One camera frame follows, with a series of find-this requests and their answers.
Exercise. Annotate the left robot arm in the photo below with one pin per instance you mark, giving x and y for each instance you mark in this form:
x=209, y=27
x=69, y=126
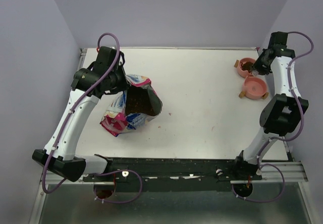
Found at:
x=104, y=76

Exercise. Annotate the cat food bag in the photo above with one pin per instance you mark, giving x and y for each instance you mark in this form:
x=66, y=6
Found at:
x=133, y=108

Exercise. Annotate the brown kibble in bowl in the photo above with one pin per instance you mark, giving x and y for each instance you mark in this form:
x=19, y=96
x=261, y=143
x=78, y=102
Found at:
x=246, y=66

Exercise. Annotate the clear plastic scoop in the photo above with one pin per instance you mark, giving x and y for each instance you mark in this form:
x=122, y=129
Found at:
x=254, y=73

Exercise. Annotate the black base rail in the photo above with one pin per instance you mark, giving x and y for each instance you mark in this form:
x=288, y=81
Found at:
x=174, y=174

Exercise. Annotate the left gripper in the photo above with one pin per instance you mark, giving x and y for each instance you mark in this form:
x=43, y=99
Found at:
x=124, y=84

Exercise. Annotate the aluminium frame rail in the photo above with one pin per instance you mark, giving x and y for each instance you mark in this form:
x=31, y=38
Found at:
x=275, y=172

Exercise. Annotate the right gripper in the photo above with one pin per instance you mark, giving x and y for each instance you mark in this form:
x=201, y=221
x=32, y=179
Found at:
x=257, y=66

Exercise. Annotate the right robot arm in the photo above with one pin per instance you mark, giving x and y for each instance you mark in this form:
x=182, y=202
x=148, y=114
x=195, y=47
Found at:
x=285, y=111

